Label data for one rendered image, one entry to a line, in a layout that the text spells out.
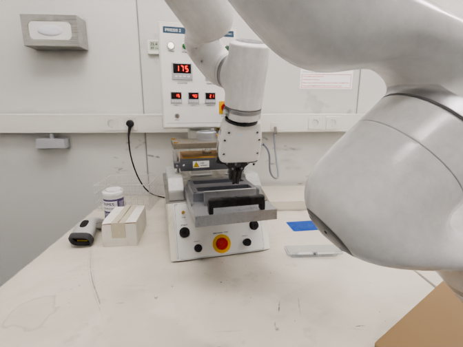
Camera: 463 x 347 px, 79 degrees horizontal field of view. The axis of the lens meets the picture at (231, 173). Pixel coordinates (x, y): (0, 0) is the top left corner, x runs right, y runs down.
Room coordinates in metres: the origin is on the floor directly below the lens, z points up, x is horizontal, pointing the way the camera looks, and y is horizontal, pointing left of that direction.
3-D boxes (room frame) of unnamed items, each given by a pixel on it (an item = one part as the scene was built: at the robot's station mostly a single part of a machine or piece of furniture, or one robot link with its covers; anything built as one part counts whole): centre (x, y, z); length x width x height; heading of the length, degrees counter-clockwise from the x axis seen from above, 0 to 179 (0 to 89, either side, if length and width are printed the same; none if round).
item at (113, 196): (1.17, 0.51, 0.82); 0.09 x 0.09 x 0.15
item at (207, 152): (1.12, 0.09, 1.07); 0.22 x 0.17 x 0.10; 105
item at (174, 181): (1.02, 0.22, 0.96); 0.25 x 0.05 x 0.07; 15
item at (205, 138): (1.15, 0.09, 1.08); 0.31 x 0.24 x 0.13; 105
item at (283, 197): (1.47, -0.60, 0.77); 0.84 x 0.30 x 0.04; 93
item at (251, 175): (1.08, -0.05, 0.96); 0.26 x 0.05 x 0.07; 15
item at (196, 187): (0.87, 0.03, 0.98); 0.20 x 0.17 x 0.03; 105
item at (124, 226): (1.01, 0.41, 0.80); 0.19 x 0.13 x 0.09; 3
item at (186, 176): (1.15, 0.11, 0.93); 0.46 x 0.35 x 0.01; 15
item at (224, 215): (0.82, 0.02, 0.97); 0.30 x 0.22 x 0.08; 15
